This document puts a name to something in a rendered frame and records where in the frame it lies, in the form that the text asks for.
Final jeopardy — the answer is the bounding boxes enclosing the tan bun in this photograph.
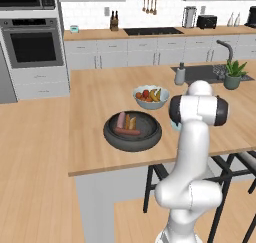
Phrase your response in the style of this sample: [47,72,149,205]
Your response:
[129,116,138,131]
[124,113,131,131]

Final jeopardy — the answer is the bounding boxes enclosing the pink sausage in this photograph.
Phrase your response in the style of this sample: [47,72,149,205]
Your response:
[116,112,127,129]

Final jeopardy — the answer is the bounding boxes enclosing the red-brown sausage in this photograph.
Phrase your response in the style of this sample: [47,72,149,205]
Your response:
[114,126,142,137]

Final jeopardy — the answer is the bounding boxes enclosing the pale blue fruit bowl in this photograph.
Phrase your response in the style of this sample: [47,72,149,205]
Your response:
[132,84,171,111]

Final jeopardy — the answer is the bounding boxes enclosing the dark grey bowl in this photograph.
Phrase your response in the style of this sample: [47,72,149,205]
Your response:
[103,110,163,153]

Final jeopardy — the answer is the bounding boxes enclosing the pale blue plate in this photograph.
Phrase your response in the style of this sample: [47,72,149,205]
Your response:
[170,118,183,132]

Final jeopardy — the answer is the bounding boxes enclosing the white lower cupboard run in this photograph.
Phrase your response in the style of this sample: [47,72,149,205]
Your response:
[63,34,256,72]

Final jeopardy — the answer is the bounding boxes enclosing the grey soap dispenser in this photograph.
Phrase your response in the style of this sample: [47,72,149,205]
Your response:
[174,62,187,86]

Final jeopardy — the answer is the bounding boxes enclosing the dark grey sink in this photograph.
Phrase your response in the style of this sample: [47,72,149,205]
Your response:
[170,64,255,85]

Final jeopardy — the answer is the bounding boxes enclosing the black hob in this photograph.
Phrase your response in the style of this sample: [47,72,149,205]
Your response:
[122,26,185,37]

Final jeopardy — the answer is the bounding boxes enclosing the white kitchen island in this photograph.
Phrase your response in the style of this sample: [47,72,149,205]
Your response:
[68,60,256,243]

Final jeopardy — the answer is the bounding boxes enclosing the wooden knife block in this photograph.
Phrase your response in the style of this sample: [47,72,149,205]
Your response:
[109,10,120,32]

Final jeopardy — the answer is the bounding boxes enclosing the white drawers under oven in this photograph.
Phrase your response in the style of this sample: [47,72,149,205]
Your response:
[9,65,71,101]

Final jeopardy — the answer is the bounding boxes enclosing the green potted plant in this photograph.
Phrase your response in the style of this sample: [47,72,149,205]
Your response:
[223,59,249,91]

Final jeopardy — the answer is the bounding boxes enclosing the black bar stool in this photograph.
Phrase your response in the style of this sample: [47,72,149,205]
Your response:
[142,153,246,243]
[235,150,256,243]

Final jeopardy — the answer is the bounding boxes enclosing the grey curved tap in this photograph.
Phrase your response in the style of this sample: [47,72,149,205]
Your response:
[216,39,234,63]

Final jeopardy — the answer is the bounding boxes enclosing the black toaster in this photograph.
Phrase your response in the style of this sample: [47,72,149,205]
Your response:
[196,14,219,30]

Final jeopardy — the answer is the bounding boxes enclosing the grey fridge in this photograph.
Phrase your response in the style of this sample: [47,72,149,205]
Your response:
[0,41,18,105]

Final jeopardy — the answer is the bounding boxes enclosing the white bottle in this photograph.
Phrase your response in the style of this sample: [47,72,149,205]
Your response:
[226,12,235,28]
[233,12,242,28]

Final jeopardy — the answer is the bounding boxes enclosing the black coffee machine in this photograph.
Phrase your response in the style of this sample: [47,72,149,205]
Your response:
[245,5,256,29]

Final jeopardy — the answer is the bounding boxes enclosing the rail with hanging tools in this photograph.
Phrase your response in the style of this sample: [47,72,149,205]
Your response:
[139,0,161,17]

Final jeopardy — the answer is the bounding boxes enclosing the steel wall oven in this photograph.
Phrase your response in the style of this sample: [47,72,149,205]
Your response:
[0,18,66,70]

